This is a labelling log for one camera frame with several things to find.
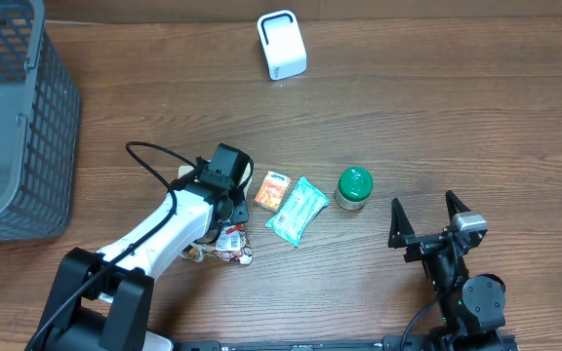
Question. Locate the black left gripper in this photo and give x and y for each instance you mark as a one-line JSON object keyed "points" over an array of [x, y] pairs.
{"points": [[238, 213]]}

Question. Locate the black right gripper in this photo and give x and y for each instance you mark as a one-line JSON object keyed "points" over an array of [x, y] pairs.
{"points": [[421, 246]]}

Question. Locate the dried food snack bag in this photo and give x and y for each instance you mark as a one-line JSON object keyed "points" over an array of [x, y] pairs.
{"points": [[231, 246]]}

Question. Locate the orange tissue packet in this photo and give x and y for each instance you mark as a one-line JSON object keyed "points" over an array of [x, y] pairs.
{"points": [[272, 191]]}

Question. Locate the teal wet wipes pack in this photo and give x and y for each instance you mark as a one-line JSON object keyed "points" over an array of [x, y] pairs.
{"points": [[303, 205]]}

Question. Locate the green lid glass jar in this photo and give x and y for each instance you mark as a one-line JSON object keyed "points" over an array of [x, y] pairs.
{"points": [[355, 186]]}

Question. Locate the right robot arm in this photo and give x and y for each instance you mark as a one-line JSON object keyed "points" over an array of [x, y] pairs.
{"points": [[472, 307]]}

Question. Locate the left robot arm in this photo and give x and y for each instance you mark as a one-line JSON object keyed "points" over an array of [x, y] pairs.
{"points": [[101, 300]]}

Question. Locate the white barcode scanner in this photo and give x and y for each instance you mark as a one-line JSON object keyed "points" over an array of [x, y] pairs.
{"points": [[282, 45]]}

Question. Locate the grey plastic mesh basket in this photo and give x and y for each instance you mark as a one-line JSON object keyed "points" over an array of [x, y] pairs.
{"points": [[40, 114]]}

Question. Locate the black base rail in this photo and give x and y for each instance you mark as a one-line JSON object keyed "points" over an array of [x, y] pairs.
{"points": [[281, 346]]}

